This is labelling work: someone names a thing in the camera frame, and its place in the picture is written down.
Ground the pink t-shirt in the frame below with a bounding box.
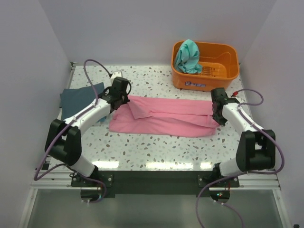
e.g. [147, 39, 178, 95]
[109, 96, 219, 137]

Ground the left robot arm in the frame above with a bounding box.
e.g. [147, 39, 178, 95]
[45, 76, 131, 186]

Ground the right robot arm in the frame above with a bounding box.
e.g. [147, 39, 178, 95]
[209, 88, 276, 187]

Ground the folded light blue t-shirt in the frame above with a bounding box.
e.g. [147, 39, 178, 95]
[97, 116, 106, 123]

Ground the orange plastic basket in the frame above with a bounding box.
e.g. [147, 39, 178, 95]
[171, 41, 239, 92]

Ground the folded dark blue t-shirt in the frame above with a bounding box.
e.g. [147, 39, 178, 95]
[59, 86, 95, 120]

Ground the teal t-shirt in basket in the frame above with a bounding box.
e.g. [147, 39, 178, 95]
[173, 39, 203, 74]

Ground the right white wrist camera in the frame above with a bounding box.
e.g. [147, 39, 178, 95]
[231, 91, 243, 103]

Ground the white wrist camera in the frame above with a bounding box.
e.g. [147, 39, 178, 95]
[231, 91, 243, 103]
[110, 70, 123, 79]

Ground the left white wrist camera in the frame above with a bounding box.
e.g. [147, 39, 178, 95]
[110, 70, 123, 79]

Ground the aluminium table frame rail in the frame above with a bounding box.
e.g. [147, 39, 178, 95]
[18, 62, 78, 228]

